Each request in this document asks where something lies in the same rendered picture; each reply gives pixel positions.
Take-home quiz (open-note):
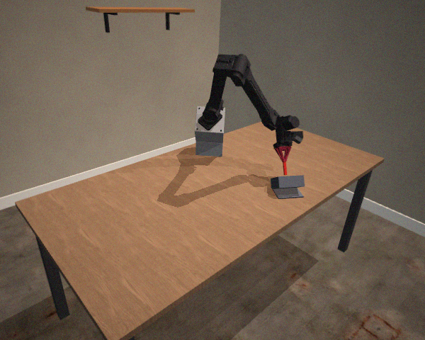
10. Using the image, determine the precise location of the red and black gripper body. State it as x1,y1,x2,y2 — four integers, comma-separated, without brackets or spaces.
273,130,293,149

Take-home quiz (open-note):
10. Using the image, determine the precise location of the grey sloped panel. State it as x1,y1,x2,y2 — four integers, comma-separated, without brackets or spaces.
271,175,305,199

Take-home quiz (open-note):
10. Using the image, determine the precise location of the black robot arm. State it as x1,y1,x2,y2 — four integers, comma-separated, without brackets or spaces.
198,54,303,144

